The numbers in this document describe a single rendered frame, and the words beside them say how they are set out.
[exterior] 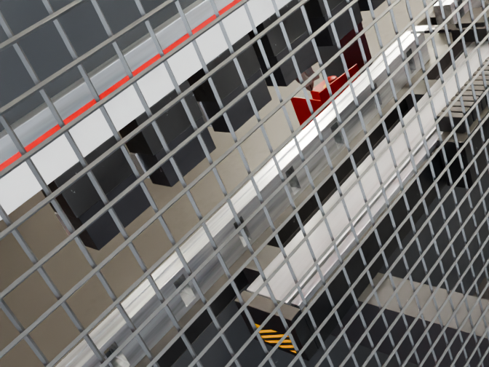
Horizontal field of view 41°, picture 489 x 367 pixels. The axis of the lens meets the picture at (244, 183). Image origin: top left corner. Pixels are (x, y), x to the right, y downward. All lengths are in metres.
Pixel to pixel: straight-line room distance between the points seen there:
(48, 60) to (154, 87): 0.37
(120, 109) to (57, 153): 0.15
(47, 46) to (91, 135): 0.29
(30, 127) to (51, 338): 2.38
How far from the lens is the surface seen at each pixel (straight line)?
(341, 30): 1.71
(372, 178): 1.39
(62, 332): 3.23
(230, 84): 1.41
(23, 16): 0.94
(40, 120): 0.92
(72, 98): 0.94
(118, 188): 1.25
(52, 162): 1.17
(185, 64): 1.33
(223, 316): 1.46
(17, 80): 0.93
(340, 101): 1.78
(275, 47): 1.51
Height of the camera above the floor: 1.73
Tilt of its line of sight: 29 degrees down
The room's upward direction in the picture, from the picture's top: 24 degrees counter-clockwise
